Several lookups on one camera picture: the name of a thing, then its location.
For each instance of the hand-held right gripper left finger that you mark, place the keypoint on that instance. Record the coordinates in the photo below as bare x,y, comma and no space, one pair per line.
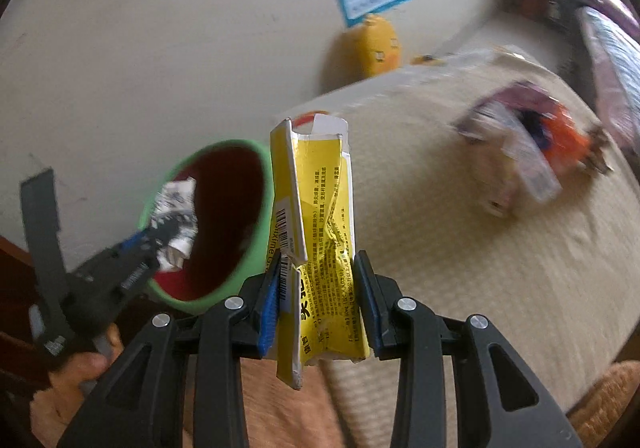
268,315

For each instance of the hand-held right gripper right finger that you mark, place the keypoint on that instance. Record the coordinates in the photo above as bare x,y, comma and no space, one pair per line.
371,310

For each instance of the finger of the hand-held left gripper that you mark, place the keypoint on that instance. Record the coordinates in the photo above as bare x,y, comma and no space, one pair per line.
140,242

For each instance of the white printed paper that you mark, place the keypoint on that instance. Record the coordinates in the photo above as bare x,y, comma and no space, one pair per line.
175,208

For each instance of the green bin with red inside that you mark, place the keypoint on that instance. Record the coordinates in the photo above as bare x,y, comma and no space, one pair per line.
225,208

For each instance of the crushed yellow carton box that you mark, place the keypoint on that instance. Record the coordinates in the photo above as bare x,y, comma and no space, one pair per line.
325,208

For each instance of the person's left hand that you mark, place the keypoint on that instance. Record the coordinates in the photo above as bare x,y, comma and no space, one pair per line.
85,368

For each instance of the purple foil wrapper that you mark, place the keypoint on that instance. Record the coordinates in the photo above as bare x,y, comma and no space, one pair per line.
510,100

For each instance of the small yellow toy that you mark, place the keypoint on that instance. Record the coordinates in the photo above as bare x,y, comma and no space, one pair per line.
426,60

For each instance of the orange wrapper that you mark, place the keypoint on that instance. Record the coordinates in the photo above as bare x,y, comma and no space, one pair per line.
565,137

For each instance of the yellow duck toy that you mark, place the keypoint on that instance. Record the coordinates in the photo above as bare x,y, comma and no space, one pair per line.
367,45

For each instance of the brown crumpled wrapper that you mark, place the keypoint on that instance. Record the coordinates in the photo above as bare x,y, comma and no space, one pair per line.
597,150

